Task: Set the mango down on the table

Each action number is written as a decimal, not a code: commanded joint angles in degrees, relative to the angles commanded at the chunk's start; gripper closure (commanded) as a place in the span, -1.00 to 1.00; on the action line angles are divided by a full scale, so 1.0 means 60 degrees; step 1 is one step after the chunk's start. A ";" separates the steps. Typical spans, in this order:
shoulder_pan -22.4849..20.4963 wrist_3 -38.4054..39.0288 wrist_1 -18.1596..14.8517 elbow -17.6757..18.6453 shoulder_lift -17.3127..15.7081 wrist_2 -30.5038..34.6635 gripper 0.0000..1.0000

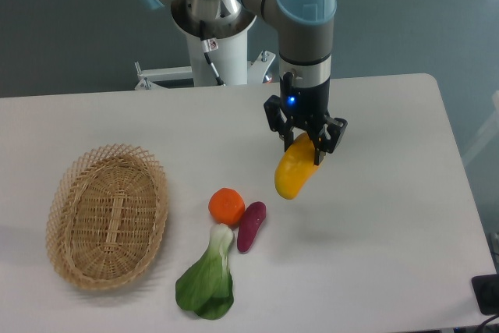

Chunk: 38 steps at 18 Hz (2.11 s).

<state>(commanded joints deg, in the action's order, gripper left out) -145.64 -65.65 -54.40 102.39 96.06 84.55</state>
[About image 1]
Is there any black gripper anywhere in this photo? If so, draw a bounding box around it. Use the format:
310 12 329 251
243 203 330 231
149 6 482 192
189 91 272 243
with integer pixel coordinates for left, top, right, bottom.
264 72 348 165

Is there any yellow mango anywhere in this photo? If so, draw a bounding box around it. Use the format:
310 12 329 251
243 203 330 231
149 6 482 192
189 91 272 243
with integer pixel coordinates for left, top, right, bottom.
274 133 319 200

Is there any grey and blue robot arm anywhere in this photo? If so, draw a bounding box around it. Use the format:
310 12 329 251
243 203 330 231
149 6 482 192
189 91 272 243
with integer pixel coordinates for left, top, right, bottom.
146 0 347 164

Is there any purple sweet potato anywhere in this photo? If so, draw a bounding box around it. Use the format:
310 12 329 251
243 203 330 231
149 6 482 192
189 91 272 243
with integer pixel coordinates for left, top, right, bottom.
237 201 267 253

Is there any orange fruit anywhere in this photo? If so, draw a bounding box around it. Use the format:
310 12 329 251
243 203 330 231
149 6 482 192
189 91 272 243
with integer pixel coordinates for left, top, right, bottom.
208 187 246 226

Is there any green bok choy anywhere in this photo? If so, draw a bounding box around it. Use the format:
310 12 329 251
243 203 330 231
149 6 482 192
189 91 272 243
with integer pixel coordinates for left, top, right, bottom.
175 224 234 321

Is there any woven wicker basket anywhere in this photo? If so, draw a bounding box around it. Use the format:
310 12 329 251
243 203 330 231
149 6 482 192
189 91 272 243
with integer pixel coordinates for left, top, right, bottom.
46 144 168 290

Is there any black device at table edge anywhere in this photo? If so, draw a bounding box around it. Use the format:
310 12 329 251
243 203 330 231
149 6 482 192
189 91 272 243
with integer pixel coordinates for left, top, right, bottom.
471 274 498 315

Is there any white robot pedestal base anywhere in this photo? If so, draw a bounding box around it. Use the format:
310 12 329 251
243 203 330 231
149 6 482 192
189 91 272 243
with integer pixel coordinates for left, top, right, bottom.
135 0 276 90

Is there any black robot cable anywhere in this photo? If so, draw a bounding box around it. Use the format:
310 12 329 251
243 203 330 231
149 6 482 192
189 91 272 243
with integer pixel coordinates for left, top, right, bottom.
199 20 227 87

